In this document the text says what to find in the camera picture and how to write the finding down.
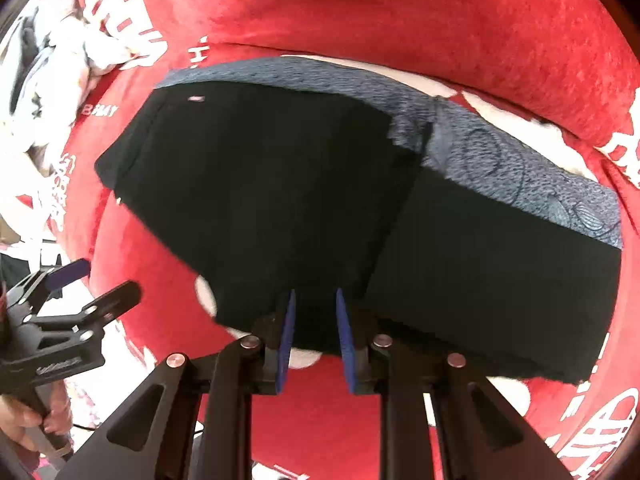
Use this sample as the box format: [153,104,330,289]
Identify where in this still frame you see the black pants with grey waistband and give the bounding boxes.
[96,56,623,384]

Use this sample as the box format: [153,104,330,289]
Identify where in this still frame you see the maroon sleeve left forearm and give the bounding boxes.
[1,434,41,480]

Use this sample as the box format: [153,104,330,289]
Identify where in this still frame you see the person's left hand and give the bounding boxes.
[1,380,73,452]

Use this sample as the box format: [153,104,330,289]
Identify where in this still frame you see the white and grey crumpled clothes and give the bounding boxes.
[1,0,149,176]

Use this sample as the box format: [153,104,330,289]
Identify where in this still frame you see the red sofa cover white characters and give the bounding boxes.
[50,0,639,479]

